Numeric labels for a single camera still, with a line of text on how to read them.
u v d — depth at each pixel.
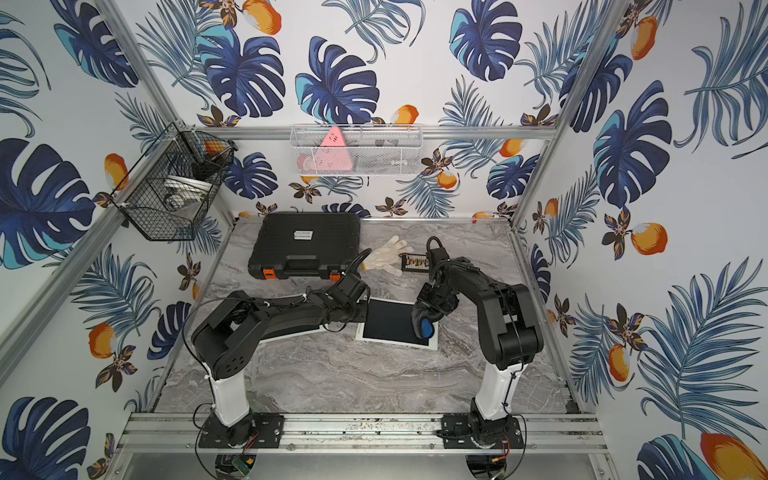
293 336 0.88
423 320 0.88
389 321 0.93
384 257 1.10
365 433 0.76
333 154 0.90
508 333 0.50
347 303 0.76
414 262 1.06
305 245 1.06
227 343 0.49
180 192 0.80
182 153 0.94
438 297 0.81
